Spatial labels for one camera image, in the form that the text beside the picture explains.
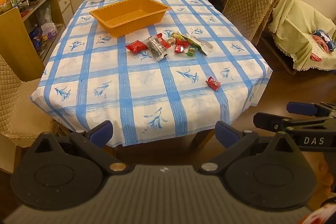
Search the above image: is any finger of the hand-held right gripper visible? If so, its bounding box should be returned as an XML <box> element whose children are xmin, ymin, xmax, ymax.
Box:
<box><xmin>287</xmin><ymin>101</ymin><xmax>336</xmax><ymax>117</ymax></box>
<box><xmin>253</xmin><ymin>112</ymin><xmax>336</xmax><ymax>132</ymax></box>

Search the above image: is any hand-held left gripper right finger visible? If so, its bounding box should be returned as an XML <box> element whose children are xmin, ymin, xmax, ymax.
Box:
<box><xmin>198</xmin><ymin>120</ymin><xmax>302</xmax><ymax>174</ymax></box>

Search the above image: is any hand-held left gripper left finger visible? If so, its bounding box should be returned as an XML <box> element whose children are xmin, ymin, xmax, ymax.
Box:
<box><xmin>29</xmin><ymin>120</ymin><xmax>134</xmax><ymax>176</ymax></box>

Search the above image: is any large dark red snack packet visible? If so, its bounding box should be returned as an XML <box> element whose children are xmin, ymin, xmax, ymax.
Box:
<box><xmin>125</xmin><ymin>40</ymin><xmax>148</xmax><ymax>53</ymax></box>

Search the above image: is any long green silver snack packet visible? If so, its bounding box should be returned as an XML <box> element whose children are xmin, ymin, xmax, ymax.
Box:
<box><xmin>181</xmin><ymin>34</ymin><xmax>213</xmax><ymax>56</ymax></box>

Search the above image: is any clear packet of dark seeds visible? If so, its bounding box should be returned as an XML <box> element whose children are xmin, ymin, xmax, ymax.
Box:
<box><xmin>143</xmin><ymin>38</ymin><xmax>168</xmax><ymax>62</ymax></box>

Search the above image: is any orange plastic tray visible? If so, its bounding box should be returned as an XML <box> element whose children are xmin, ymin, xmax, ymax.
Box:
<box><xmin>89</xmin><ymin>0</ymin><xmax>172</xmax><ymax>38</ymax></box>

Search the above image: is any person's right forearm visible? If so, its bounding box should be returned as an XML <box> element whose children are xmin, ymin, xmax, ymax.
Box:
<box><xmin>299</xmin><ymin>196</ymin><xmax>336</xmax><ymax>224</ymax></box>

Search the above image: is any person's right hand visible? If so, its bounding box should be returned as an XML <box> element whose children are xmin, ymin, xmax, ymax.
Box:
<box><xmin>316</xmin><ymin>153</ymin><xmax>336</xmax><ymax>197</ymax></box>

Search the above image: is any blue checked tablecloth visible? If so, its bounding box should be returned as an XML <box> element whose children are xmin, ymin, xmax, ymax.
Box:
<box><xmin>30</xmin><ymin>0</ymin><xmax>273</xmax><ymax>148</ymax></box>

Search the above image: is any patterned blue cushion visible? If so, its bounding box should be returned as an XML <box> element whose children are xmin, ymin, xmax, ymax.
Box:
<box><xmin>312</xmin><ymin>29</ymin><xmax>336</xmax><ymax>52</ymax></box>

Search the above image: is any chair with quilted cover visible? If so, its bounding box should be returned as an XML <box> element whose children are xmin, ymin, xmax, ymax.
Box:
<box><xmin>223</xmin><ymin>0</ymin><xmax>279</xmax><ymax>46</ymax></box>
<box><xmin>0</xmin><ymin>53</ymin><xmax>59</xmax><ymax>148</ymax></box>

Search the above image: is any armchair with pale cover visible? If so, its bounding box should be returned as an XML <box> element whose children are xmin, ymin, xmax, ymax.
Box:
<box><xmin>260</xmin><ymin>0</ymin><xmax>336</xmax><ymax>75</ymax></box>

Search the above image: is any white purple plastic bag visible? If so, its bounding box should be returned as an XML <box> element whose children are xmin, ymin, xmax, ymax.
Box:
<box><xmin>41</xmin><ymin>23</ymin><xmax>58</xmax><ymax>40</ymax></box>

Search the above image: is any wooden shelf cabinet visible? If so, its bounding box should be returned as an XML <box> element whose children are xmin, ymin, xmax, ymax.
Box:
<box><xmin>0</xmin><ymin>0</ymin><xmax>74</xmax><ymax>67</ymax></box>

